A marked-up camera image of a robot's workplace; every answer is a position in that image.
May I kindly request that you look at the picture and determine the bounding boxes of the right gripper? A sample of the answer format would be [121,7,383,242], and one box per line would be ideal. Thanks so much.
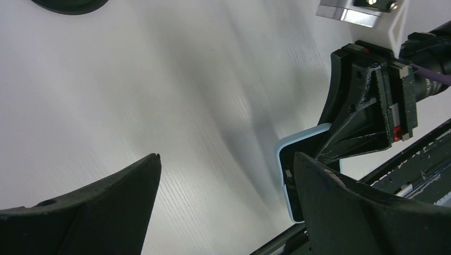
[315,44,418,164]

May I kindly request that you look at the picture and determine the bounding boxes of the phone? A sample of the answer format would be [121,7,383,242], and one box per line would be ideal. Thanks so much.
[274,123,331,223]

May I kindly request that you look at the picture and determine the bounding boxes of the black pole stand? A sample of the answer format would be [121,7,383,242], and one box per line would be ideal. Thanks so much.
[31,0,108,15]

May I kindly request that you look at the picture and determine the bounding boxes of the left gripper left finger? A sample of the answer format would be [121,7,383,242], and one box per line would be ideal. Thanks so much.
[1,154,162,254]

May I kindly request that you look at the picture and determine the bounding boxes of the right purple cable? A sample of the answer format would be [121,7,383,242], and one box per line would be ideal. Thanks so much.
[410,63,451,86]

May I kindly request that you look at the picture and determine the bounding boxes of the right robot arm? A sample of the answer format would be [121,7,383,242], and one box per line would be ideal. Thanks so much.
[313,23,450,164]

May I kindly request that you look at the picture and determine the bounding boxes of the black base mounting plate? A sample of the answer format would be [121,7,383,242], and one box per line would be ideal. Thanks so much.
[256,121,450,254]

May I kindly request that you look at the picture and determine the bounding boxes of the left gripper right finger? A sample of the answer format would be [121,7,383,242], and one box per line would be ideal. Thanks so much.
[294,152,450,254]

